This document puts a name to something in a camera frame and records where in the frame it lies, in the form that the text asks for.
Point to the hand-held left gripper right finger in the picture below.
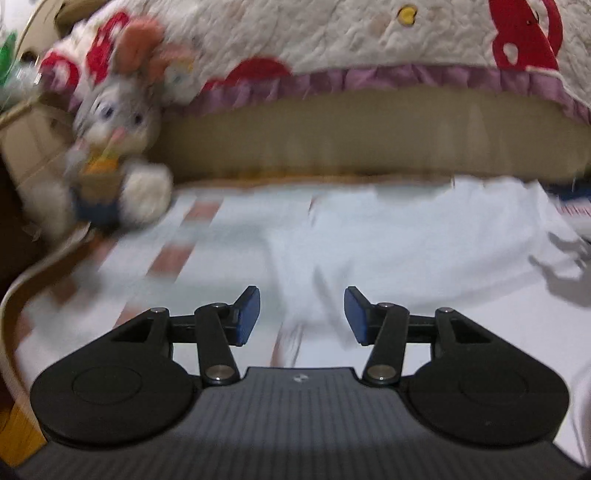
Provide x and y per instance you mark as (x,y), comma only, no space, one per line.
(356,316)

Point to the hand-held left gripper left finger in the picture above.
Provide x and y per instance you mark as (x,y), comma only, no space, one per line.
(247,316)

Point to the white t-shirt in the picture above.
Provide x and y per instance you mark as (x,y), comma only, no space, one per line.
(415,240)

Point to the light printed play mat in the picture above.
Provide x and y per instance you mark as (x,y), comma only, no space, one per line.
(221,217)

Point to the beige bed base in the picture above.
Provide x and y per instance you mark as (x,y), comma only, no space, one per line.
(369,138)

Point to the grey plush rabbit toy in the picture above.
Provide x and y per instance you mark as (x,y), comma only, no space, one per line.
(115,106)

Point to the beige cardboard box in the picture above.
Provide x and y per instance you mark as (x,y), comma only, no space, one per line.
(27,138)

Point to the quilted bedspread with purple ruffle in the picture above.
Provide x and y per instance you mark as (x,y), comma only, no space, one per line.
(346,32)

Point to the green object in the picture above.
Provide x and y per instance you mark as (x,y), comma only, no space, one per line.
(7,57)

